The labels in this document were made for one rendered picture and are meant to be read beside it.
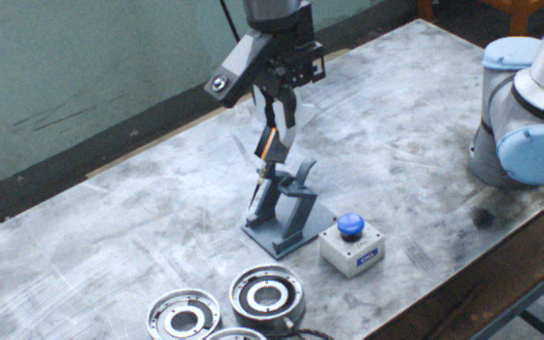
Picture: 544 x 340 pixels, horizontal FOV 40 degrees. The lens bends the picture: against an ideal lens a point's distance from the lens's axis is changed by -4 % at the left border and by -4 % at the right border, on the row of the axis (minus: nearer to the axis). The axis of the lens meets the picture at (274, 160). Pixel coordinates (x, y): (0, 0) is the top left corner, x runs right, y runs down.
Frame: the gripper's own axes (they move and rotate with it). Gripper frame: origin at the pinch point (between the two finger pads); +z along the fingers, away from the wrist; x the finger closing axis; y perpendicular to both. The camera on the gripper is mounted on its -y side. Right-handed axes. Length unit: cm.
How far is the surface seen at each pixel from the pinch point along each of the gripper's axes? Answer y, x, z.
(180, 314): -23.8, -6.0, 15.3
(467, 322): 22, -20, 43
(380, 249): 5.7, -15.3, 15.5
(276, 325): -14.6, -16.7, 15.5
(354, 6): 137, 148, 83
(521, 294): 35, -22, 44
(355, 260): 0.8, -15.2, 14.5
